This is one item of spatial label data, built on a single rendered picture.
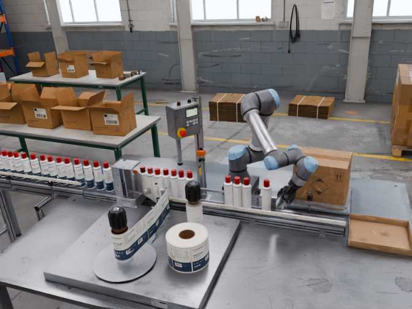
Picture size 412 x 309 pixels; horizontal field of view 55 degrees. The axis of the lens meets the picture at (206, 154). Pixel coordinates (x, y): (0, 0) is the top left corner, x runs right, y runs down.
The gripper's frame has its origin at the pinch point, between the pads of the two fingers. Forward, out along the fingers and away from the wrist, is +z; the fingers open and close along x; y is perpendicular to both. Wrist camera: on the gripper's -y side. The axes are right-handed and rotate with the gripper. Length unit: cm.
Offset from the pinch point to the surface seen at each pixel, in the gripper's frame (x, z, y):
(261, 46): -110, 66, -538
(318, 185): 14.4, -14.8, -18.2
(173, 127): -73, -7, 1
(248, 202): -14.6, 7.5, 2.5
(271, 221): 1.6, 7.6, 5.3
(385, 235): 54, -20, 0
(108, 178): -97, 50, 2
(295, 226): 13.5, 1.7, 5.9
